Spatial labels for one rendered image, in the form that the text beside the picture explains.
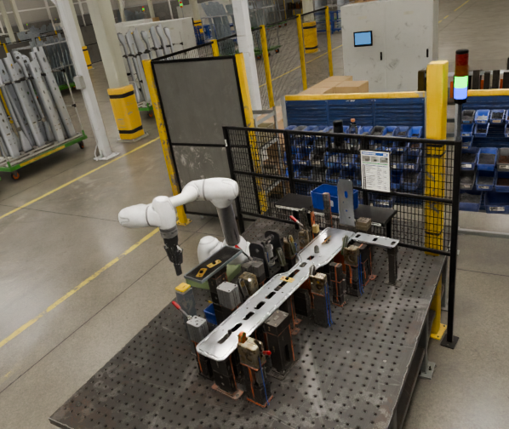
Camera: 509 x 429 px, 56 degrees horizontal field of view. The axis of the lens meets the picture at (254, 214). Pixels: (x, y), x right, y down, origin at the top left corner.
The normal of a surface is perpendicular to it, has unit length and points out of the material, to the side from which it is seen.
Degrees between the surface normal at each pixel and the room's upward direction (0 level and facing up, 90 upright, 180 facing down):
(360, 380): 0
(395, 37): 90
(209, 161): 89
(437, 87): 90
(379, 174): 90
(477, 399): 0
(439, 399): 0
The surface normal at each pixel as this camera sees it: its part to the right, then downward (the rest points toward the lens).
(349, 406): -0.14, -0.89
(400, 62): -0.47, 0.44
